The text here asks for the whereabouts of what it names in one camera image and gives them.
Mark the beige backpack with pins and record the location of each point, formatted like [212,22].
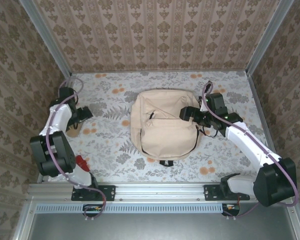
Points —
[165,140]

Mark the red case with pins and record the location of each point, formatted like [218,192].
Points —
[82,162]

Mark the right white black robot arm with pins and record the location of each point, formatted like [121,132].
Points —
[250,145]

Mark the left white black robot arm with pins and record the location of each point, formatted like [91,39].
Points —
[57,120]

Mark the floral tablecloth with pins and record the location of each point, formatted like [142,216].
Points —
[110,150]

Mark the left wiring connector bundle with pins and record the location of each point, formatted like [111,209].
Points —
[93,208]

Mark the wiring connector bundle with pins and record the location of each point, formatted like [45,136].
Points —
[93,208]
[231,208]

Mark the right wiring connector bundle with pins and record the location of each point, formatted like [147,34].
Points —
[231,208]

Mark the grey metal panel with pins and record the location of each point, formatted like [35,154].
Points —
[165,227]

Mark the right aluminium side rail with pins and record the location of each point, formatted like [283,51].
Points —
[261,112]

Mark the aluminium side rail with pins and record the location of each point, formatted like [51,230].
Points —
[43,179]
[261,112]

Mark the left aluminium side rail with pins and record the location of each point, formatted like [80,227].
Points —
[43,179]

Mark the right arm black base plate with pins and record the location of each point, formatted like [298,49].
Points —
[210,192]

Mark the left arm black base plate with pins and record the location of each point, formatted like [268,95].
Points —
[110,192]

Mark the aluminium front rail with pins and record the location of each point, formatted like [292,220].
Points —
[160,191]

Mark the left aluminium frame post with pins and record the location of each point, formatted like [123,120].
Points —
[46,37]

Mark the aluminium frame post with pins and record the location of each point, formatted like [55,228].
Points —
[267,37]
[46,37]

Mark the right aluminium frame post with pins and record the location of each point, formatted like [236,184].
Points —
[267,37]

